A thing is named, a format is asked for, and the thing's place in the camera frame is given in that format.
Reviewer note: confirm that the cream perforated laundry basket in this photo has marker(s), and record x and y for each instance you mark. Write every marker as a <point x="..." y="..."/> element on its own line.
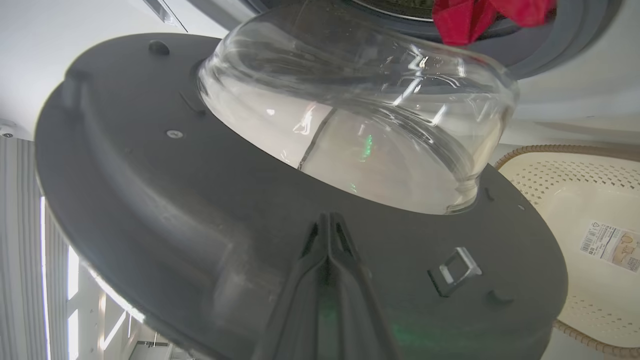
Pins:
<point x="575" y="200"/>

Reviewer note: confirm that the white barcode basket sticker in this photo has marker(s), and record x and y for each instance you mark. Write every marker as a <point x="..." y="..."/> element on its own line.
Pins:
<point x="610" y="246"/>

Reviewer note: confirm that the grey pleated curtain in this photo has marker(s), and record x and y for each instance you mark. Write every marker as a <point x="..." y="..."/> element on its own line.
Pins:
<point x="20" y="250"/>

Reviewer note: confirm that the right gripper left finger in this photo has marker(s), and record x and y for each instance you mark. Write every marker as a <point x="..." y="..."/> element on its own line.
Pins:
<point x="305" y="310"/>

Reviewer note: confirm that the dark round washer door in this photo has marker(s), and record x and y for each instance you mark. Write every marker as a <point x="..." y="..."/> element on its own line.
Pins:
<point x="150" y="200"/>

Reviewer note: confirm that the white dome ceiling sensor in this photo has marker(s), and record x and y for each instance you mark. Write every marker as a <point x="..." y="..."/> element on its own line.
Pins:
<point x="7" y="129"/>

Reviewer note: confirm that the red garment with white trim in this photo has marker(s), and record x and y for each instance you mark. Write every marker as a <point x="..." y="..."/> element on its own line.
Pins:
<point x="465" y="22"/>

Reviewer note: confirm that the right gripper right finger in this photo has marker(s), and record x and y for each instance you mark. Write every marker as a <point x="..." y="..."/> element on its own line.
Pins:
<point x="352" y="310"/>

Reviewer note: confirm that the white front-loading washing machine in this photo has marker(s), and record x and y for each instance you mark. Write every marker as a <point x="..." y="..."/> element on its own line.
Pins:
<point x="575" y="100"/>

